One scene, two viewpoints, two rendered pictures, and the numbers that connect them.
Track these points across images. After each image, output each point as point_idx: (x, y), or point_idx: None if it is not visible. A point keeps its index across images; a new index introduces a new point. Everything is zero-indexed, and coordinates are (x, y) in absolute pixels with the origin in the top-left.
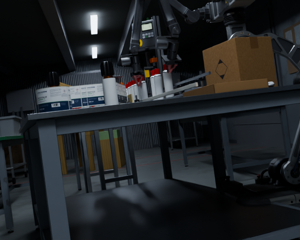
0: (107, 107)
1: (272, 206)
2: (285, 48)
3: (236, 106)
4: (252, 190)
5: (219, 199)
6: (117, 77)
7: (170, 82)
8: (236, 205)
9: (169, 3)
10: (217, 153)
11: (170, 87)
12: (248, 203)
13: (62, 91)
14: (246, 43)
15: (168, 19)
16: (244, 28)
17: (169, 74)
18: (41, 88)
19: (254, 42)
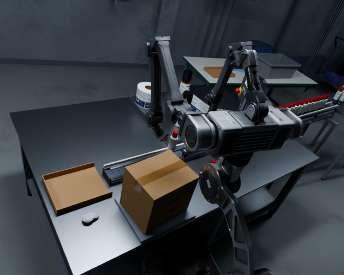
0: (18, 136)
1: (129, 274)
2: (237, 233)
3: None
4: (172, 262)
5: (171, 239)
6: None
7: (169, 146)
8: (147, 250)
9: (153, 92)
10: (211, 222)
11: (167, 150)
12: (143, 257)
13: (142, 94)
14: (132, 181)
15: (150, 105)
16: (233, 170)
17: (170, 141)
18: (137, 84)
19: (138, 187)
